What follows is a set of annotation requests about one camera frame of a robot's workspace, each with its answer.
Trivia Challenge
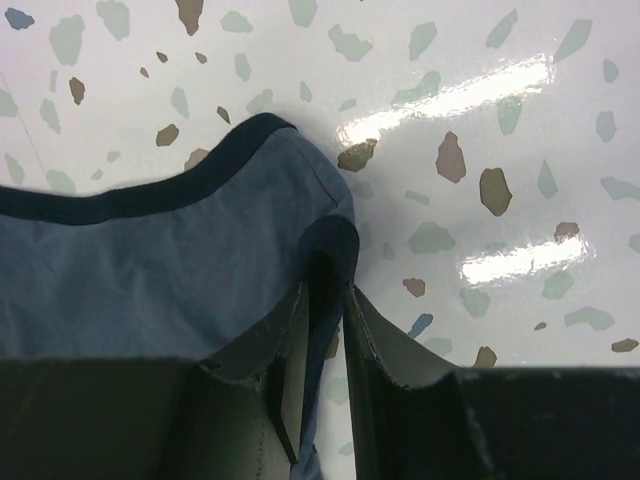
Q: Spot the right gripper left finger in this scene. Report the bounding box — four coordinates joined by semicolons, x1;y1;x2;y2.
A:
1;286;309;479

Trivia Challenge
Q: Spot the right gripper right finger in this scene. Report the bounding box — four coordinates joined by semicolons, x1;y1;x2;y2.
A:
343;287;639;479

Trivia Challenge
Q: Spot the blue tank top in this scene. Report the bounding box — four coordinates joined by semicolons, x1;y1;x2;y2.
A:
1;113;359;479

